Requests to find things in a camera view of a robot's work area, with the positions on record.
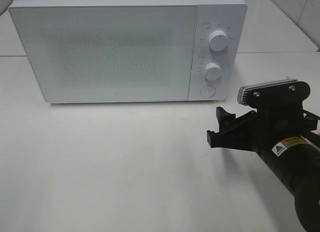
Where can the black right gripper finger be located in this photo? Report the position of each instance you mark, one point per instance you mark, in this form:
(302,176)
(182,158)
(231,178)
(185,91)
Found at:
(226,119)

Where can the white upper power knob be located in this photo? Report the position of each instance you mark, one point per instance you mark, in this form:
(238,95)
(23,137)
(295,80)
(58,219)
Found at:
(218,40)

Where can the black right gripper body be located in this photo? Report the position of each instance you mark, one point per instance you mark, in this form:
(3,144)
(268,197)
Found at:
(279,114)

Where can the round door release button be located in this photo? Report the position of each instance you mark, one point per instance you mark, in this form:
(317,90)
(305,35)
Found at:
(208,91)

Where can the white adjoining table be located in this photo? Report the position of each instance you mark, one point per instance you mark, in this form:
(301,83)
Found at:
(267,29)

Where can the white microwave oven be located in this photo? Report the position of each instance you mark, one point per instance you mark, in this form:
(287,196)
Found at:
(228,15)

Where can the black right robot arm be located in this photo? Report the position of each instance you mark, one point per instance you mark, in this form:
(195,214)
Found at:
(296,163)

